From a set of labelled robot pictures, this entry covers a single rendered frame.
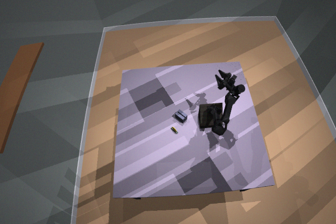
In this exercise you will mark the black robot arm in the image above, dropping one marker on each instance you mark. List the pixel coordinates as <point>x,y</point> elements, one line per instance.
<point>230,100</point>

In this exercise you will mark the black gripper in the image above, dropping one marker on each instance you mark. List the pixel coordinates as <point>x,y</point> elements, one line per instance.
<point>224,83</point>

